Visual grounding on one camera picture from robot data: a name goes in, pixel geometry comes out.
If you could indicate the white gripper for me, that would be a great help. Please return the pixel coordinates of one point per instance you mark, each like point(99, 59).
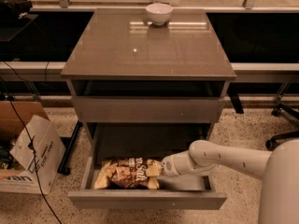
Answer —
point(168, 167)

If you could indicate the brown chip bag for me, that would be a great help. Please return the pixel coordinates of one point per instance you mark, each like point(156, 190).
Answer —
point(126, 173)

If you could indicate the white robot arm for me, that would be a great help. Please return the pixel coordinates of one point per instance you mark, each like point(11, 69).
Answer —
point(277, 169)

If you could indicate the closed grey top drawer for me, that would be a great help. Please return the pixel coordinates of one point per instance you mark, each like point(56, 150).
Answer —
point(132, 110)

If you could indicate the grey drawer cabinet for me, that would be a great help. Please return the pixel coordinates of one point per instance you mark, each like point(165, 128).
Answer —
point(122, 55)

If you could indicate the black bag on desk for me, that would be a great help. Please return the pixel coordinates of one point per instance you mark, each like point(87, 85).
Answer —
point(13, 10)

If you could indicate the black desk leg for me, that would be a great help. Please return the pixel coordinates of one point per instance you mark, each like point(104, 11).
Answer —
point(69, 143)

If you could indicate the black office chair base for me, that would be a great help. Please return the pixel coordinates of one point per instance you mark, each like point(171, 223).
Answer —
point(285, 126)

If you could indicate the white cardboard box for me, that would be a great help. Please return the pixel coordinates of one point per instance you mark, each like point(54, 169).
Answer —
point(34, 145)

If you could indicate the white ceramic bowl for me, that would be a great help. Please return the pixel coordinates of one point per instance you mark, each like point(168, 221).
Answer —
point(159, 13)

